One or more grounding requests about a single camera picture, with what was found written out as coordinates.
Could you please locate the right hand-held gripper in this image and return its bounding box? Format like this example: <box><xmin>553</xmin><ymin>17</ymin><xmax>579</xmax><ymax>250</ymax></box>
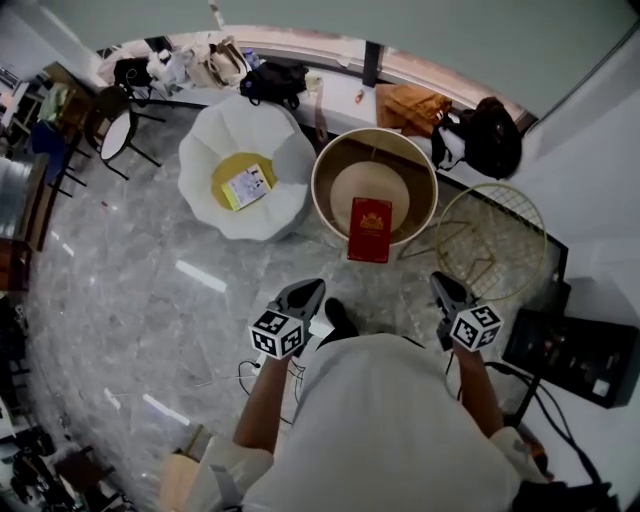
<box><xmin>430</xmin><ymin>271</ymin><xmax>503</xmax><ymax>354</ymax></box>

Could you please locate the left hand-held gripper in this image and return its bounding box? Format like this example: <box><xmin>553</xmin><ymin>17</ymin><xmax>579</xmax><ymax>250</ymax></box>
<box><xmin>248</xmin><ymin>278</ymin><xmax>326</xmax><ymax>360</ymax></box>

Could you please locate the red hardcover book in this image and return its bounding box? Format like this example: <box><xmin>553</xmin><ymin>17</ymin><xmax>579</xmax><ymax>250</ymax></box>
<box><xmin>346</xmin><ymin>196</ymin><xmax>394</xmax><ymax>264</ymax></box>

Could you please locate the white flower-shaped chair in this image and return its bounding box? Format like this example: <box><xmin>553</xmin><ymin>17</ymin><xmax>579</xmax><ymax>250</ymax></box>
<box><xmin>177</xmin><ymin>93</ymin><xmax>318</xmax><ymax>244</ymax></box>

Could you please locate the person's left forearm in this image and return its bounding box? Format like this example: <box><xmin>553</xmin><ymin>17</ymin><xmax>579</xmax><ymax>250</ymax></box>
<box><xmin>233</xmin><ymin>352</ymin><xmax>291</xmax><ymax>454</ymax></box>

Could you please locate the black shoulder bag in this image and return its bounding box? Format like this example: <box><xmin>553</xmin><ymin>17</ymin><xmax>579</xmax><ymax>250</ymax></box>
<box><xmin>512</xmin><ymin>479</ymin><xmax>621</xmax><ymax>512</ymax></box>

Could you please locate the person's right forearm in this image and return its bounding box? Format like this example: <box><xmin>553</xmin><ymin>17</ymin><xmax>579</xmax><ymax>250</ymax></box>
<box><xmin>452</xmin><ymin>347</ymin><xmax>504</xmax><ymax>431</ymax></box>

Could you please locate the person's left black shoe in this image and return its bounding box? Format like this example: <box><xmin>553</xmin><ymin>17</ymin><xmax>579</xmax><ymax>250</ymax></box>
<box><xmin>324</xmin><ymin>298</ymin><xmax>359</xmax><ymax>341</ymax></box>

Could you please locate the yellow-edged printed booklet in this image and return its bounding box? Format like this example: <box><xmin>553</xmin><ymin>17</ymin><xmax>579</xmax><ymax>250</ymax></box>
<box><xmin>220</xmin><ymin>163</ymin><xmax>274</xmax><ymax>211</ymax></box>

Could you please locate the open black equipment case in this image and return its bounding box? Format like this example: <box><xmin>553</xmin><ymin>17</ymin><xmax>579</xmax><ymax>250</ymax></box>
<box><xmin>502</xmin><ymin>307</ymin><xmax>640</xmax><ymax>409</ymax></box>

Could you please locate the person's white shirt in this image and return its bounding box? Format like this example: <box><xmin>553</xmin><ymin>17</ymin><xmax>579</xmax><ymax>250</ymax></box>
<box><xmin>187</xmin><ymin>333</ymin><xmax>549</xmax><ymax>512</ymax></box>

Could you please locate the black and white backpack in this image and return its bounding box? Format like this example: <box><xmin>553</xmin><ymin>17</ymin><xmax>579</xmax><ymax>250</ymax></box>
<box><xmin>430</xmin><ymin>96</ymin><xmax>524</xmax><ymax>180</ymax></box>

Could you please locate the yellow round seat cushion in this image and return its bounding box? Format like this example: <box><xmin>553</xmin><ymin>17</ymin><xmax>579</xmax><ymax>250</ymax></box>
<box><xmin>210</xmin><ymin>152</ymin><xmax>277</xmax><ymax>212</ymax></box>

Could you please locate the orange-brown cloth bag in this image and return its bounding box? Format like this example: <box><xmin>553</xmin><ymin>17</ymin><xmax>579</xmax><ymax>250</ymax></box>
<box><xmin>374</xmin><ymin>83</ymin><xmax>454</xmax><ymax>137</ymax></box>

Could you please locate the black backpack with purple tag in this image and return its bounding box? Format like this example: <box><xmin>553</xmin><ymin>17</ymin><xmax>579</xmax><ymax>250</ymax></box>
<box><xmin>238</xmin><ymin>60</ymin><xmax>310</xmax><ymax>110</ymax></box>

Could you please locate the round light wooden stool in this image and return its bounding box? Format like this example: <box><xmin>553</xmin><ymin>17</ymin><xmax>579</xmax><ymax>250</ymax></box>
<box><xmin>158</xmin><ymin>449</ymin><xmax>209</xmax><ymax>512</ymax></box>

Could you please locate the beige tote bag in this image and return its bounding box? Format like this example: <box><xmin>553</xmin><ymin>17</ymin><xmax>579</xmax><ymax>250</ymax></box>
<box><xmin>185</xmin><ymin>37</ymin><xmax>249</xmax><ymax>90</ymax></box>

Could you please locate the black chair with white seat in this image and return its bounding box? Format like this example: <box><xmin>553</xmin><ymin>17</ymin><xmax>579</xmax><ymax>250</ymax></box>
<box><xmin>84</xmin><ymin>84</ymin><xmax>167</xmax><ymax>181</ymax></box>

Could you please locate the white plastic bag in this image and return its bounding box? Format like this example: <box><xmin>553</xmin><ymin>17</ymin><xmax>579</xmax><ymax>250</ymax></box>
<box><xmin>147</xmin><ymin>47</ymin><xmax>194</xmax><ymax>89</ymax></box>

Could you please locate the blue chair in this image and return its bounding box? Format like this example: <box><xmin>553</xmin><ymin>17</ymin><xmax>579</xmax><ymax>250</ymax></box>
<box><xmin>30</xmin><ymin>119</ymin><xmax>91</xmax><ymax>199</ymax></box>

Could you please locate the small brown wooden cabinet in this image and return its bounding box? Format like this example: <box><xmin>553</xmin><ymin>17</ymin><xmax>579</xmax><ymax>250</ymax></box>
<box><xmin>0</xmin><ymin>237</ymin><xmax>31</xmax><ymax>291</ymax></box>

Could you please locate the grey glass-top counter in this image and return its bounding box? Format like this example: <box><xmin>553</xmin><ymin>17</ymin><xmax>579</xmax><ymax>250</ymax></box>
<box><xmin>0</xmin><ymin>154</ymin><xmax>56</xmax><ymax>251</ymax></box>

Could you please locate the yellow wire round side table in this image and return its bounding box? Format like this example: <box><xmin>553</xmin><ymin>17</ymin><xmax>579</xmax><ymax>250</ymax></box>
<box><xmin>399</xmin><ymin>182</ymin><xmax>549</xmax><ymax>302</ymax></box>

